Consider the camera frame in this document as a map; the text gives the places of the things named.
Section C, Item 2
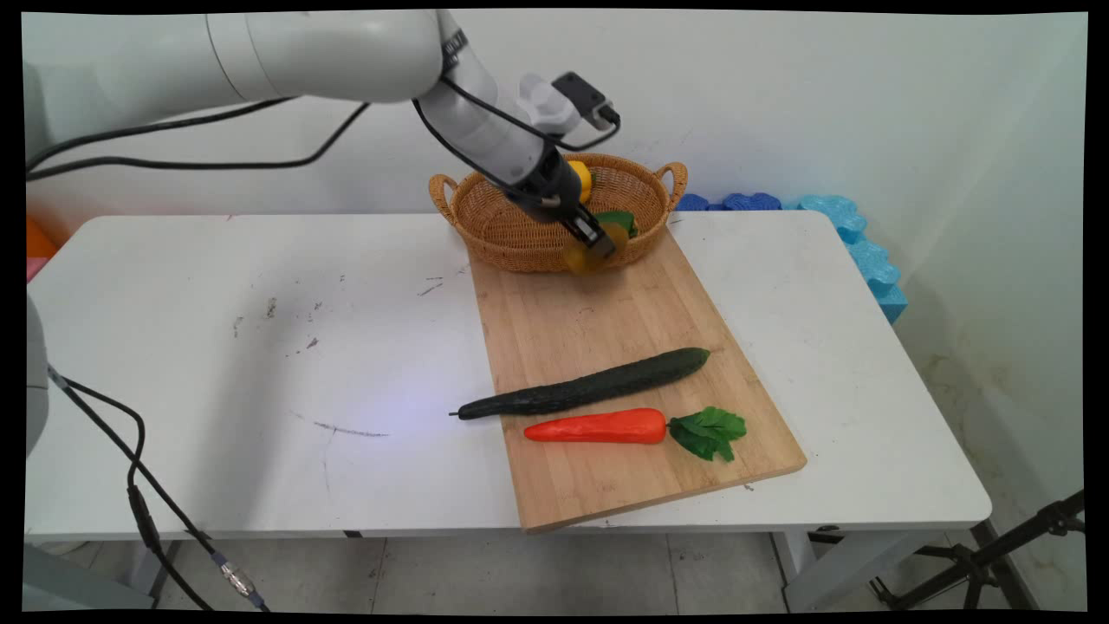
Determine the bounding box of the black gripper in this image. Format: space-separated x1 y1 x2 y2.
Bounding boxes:
517 154 617 261

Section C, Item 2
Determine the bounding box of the brown toy potato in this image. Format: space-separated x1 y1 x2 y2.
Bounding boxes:
563 223 631 276

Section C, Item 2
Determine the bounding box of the dark green toy cucumber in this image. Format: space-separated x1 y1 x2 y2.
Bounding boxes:
449 348 711 421

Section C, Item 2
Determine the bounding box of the woven wicker basket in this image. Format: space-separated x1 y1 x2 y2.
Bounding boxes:
429 153 689 275

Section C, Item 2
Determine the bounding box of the wooden cutting board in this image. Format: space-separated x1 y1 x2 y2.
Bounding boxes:
469 227 808 534

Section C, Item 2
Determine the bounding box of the dark blue foam piece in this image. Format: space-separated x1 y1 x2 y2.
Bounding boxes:
675 192 782 212

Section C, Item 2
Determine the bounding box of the orange toy carrot with leaves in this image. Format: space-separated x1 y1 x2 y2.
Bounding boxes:
523 406 748 463

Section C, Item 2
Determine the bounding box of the light blue foam piece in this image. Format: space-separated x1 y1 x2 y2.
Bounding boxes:
797 195 909 324

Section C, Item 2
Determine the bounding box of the white table leg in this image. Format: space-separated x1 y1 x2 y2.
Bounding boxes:
771 527 984 613

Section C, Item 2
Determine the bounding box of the black tripod stand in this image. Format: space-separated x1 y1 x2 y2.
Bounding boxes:
810 490 1086 612

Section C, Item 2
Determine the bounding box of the orange block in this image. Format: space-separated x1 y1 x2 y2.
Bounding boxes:
26 217 60 261

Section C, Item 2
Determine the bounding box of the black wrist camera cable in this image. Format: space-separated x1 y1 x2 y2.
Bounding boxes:
412 76 623 213

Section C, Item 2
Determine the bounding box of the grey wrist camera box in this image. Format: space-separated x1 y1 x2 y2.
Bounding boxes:
552 72 621 131

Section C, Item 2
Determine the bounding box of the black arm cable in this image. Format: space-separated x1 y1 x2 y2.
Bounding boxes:
26 95 373 183

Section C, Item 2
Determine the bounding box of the black cable with metal plug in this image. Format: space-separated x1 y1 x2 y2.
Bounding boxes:
48 364 271 612

